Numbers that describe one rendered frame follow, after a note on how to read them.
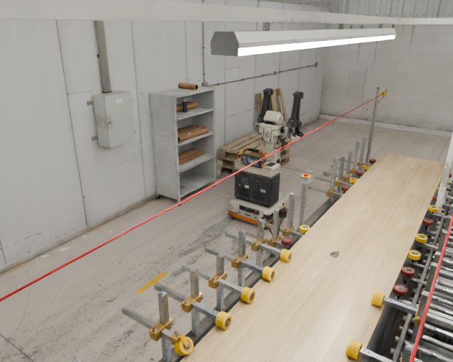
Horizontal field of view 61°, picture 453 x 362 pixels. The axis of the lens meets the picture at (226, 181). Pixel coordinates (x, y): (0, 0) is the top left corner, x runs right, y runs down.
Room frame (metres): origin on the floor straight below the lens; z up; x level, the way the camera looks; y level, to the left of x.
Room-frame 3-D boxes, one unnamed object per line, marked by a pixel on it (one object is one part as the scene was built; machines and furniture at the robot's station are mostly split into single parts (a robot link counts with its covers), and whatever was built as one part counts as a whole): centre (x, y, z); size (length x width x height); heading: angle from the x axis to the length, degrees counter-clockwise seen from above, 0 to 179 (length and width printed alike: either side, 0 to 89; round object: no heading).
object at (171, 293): (1.74, 0.21, 0.95); 0.50 x 0.04 x 0.04; 56
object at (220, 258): (1.97, 0.04, 0.87); 0.04 x 0.04 x 0.48; 56
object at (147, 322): (1.57, 0.41, 0.95); 0.36 x 0.03 x 0.03; 56
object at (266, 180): (4.53, -0.41, 0.59); 0.55 x 0.34 x 0.83; 55
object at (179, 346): (1.43, 0.21, 0.93); 0.09 x 0.08 x 0.09; 56
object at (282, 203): (4.61, -0.46, 0.16); 0.67 x 0.64 x 0.25; 145
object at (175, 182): (5.40, 0.61, 0.78); 0.90 x 0.45 x 1.55; 146
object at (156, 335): (1.54, 0.33, 0.95); 0.14 x 0.06 x 0.05; 146
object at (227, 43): (2.41, -0.67, 2.34); 2.40 x 0.12 x 0.08; 146
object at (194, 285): (1.76, 0.18, 0.92); 0.04 x 0.04 x 0.48; 56
